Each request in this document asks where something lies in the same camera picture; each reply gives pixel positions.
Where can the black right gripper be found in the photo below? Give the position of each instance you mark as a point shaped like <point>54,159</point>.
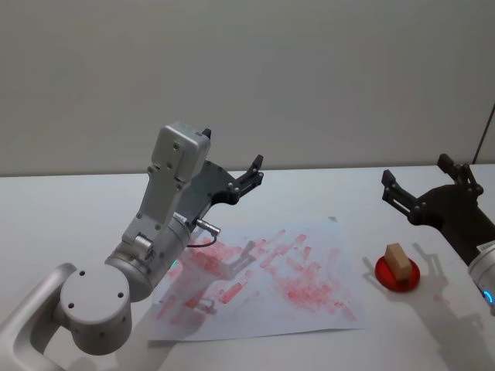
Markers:
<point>456,216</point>

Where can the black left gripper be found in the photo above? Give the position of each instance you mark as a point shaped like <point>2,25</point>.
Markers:
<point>210,185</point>

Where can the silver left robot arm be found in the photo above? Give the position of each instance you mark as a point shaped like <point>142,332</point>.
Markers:
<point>96,301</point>

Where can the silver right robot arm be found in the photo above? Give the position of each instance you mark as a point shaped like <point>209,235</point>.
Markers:
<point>483,270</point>

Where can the wooden block stamp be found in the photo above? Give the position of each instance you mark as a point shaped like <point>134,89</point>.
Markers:
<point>398,261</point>

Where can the round red ink pad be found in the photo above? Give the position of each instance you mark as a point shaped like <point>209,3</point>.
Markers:
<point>386,275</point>

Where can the white paper with red marks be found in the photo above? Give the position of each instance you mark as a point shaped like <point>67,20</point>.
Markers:
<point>309,270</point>

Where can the grey post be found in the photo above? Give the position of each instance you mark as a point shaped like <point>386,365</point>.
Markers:
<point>488,139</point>

